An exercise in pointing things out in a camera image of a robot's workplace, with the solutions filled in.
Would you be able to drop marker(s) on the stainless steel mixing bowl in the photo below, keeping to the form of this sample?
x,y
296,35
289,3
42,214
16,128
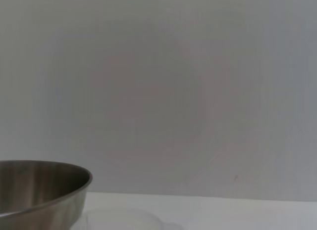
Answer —
x,y
37,190

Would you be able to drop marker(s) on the clear plastic measuring cup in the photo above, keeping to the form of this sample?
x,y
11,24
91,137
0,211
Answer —
x,y
128,221

